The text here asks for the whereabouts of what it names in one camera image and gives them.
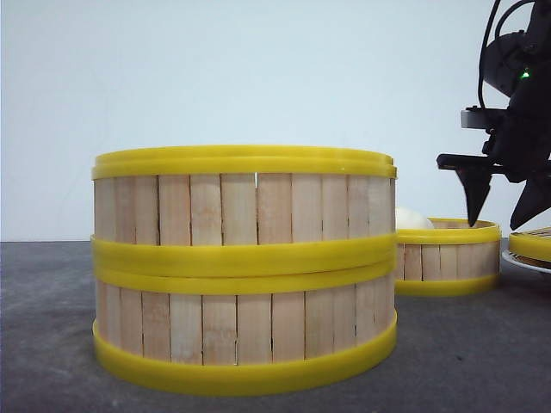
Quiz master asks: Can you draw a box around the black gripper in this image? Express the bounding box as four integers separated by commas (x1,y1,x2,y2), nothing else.
436,81,550,229

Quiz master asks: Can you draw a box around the yellow bamboo steamer lid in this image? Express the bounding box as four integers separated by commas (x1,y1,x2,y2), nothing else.
509,227,551,262

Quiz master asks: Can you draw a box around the bamboo steamer basket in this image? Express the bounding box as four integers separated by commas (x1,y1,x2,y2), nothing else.
394,218,501,297
93,262,397,396
92,145,396,292

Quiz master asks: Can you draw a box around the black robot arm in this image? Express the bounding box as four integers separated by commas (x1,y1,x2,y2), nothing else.
436,1,550,229

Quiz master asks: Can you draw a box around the white plate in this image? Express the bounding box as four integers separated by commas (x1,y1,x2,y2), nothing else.
501,250,550,274

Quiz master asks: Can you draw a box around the white bun in right basket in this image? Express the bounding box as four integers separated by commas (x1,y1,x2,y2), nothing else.
395,206,434,230

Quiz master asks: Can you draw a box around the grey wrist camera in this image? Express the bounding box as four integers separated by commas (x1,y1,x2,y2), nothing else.
461,106,508,130

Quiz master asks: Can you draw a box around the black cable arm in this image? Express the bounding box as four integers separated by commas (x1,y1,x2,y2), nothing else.
475,0,535,111

